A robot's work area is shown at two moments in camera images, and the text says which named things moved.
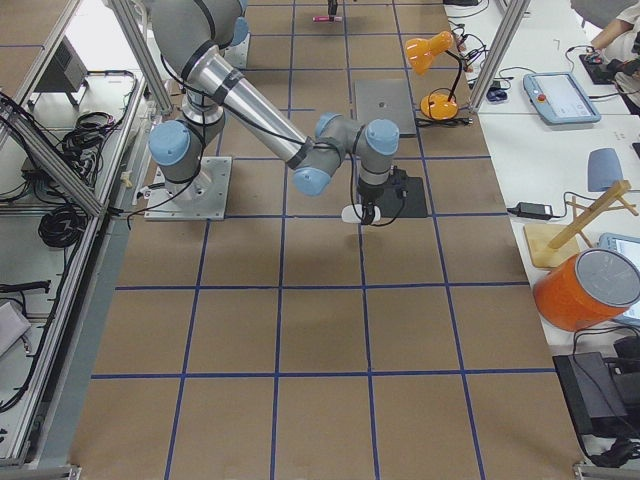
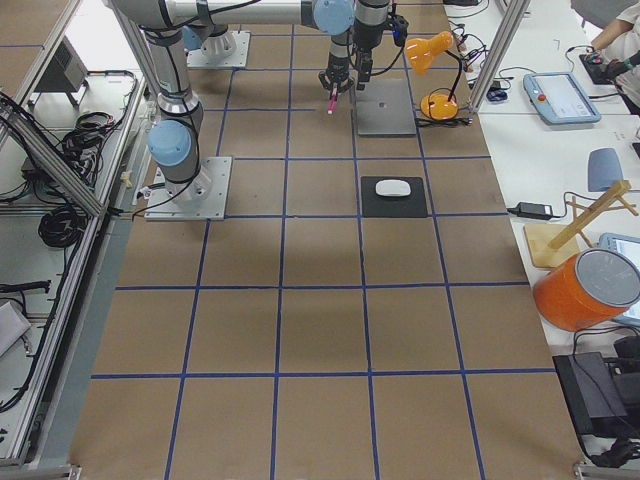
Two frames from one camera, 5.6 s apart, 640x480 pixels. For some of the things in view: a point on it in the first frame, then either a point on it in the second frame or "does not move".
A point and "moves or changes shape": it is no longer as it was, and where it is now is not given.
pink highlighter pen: (327, 18) moves or changes shape
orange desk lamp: (436, 106) does not move
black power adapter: (532, 210) does not move
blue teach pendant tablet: (560, 99) does not move
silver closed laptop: (384, 99) does not move
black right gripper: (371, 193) to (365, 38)
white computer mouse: (354, 214) moves or changes shape
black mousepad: (403, 196) does not move
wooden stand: (551, 244) does not move
